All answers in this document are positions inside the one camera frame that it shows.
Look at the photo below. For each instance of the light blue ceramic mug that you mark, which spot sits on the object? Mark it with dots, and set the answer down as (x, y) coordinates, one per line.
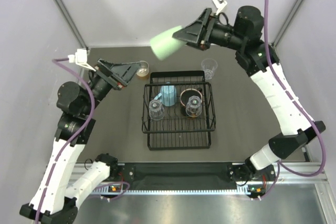
(167, 95)

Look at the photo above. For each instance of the mint green plastic cup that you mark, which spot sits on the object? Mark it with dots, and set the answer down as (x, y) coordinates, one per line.
(163, 45)

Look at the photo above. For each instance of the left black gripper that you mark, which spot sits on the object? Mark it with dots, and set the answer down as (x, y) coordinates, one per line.
(117, 75)

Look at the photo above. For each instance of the red and black skull mug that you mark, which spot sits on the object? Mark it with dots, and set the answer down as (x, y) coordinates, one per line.
(185, 95)

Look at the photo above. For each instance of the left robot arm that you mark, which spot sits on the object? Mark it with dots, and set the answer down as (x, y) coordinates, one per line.
(56, 201)

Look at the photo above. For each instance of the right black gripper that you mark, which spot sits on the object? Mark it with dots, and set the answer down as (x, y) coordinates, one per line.
(192, 33)

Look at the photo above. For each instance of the slotted aluminium cable duct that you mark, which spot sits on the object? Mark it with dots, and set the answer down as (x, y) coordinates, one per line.
(237, 190)

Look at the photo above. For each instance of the small steel cup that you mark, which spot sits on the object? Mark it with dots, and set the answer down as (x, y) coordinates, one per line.
(143, 72)

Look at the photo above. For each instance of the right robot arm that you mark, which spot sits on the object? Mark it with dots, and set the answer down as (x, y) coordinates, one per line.
(262, 65)

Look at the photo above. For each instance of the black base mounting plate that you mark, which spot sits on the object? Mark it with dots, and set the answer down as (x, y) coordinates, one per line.
(177, 176)

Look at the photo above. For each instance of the small clear glass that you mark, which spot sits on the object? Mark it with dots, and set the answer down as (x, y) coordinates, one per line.
(194, 107)
(156, 110)

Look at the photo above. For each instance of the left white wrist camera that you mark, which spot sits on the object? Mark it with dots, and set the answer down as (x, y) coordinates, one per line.
(80, 58)

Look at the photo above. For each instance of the black wire dish rack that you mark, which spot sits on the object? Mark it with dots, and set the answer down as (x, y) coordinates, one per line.
(175, 131)

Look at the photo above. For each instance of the clear faceted glass tumbler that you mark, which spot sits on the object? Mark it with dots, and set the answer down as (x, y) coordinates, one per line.
(209, 67)

